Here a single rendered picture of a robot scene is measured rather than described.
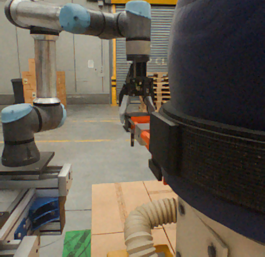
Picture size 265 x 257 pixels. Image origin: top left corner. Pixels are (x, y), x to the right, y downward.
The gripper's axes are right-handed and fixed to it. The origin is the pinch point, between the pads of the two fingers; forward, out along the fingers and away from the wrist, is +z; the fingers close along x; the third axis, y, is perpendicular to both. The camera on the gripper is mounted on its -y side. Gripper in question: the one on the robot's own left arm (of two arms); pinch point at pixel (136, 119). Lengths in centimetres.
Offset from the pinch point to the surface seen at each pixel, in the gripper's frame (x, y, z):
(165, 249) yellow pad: -4.6, 45.2, 11.1
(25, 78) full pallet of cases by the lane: -194, -700, 13
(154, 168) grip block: -4.2, 36.8, 1.2
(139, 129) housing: -2.5, 16.6, -1.1
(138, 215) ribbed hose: -8.7, 44.4, 5.2
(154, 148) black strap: -11, 60, -11
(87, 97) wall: -14, -935, 100
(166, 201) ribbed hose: -4.0, 43.3, 4.1
